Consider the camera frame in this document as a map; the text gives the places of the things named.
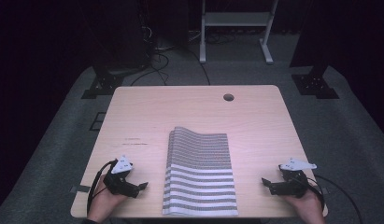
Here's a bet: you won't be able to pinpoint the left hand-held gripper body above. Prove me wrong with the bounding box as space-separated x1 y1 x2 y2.
103 155 139 197

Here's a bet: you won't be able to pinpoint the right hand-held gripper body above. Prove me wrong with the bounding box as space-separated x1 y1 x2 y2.
278 157 318 199

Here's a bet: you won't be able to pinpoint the striped woven placemat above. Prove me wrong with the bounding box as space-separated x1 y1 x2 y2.
162 125 239 217

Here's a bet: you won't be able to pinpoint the person's left hand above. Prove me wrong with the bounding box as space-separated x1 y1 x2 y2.
87 174 128 223

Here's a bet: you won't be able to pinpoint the person's right hand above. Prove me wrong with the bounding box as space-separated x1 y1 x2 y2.
284 190 326 224

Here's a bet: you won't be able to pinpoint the grey tape strip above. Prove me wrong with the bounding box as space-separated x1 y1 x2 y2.
69 184 92 194

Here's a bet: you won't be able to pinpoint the black stand base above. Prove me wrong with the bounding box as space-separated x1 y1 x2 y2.
291 57 340 100
81 63 125 100

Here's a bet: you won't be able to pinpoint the dark equipment cabinet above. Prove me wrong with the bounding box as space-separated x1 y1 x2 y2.
92 0 151 71

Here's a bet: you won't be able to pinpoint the white metal stand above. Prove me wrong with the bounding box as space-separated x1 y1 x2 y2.
198 0 279 65

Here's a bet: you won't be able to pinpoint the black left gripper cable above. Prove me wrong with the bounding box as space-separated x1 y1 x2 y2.
86 159 119 216

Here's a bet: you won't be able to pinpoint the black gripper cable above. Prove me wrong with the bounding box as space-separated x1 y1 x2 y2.
306 175 364 224
86 159 119 216

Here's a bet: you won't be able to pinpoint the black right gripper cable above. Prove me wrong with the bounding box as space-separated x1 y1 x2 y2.
306 175 364 224

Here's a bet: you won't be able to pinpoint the black floor cables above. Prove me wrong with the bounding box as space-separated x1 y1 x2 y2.
130 26 212 87

